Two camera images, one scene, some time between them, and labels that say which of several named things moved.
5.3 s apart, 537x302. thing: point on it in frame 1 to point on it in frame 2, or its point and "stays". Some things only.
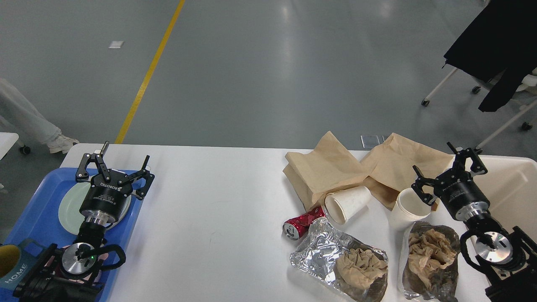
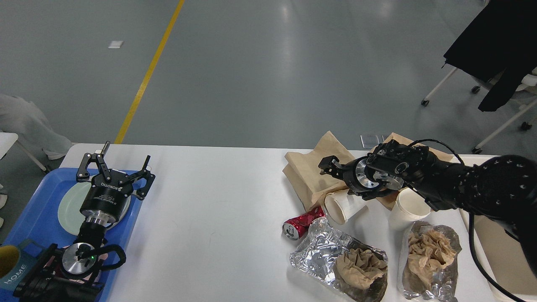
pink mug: x=83 y=265 stays
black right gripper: x=456 y=187 to x=361 y=176
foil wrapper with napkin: x=348 y=270 stays
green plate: x=70 y=217 stays
